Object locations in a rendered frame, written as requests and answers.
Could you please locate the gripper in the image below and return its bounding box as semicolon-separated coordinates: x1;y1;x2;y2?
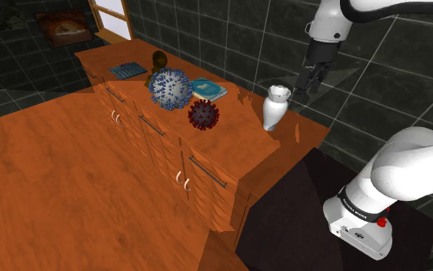
294;38;342;97

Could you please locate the white vase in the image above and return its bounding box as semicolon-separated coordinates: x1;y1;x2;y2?
262;84;292;132

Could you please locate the wooden chest of drawers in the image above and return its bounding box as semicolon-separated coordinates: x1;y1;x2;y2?
74;38;331;250

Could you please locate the blue book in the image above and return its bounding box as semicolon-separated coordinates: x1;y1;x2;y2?
189;76;228;103

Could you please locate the dark red spiky ball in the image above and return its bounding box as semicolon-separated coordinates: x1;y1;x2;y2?
187;99;221;132

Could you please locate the white blue spiky ball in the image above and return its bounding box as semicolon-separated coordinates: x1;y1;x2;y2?
148;66;195;112

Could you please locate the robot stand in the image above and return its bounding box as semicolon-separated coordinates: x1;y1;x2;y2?
235;146;433;271

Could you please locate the brown bust figure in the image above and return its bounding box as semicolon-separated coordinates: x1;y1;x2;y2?
143;50;169;89

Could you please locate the blue grey keyboard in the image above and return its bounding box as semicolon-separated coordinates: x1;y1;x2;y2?
108;61;148;81

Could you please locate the wooden framed window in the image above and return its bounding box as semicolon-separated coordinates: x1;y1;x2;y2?
88;0;135;45

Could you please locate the orange wall picture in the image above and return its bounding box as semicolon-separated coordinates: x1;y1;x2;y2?
32;8;95;49

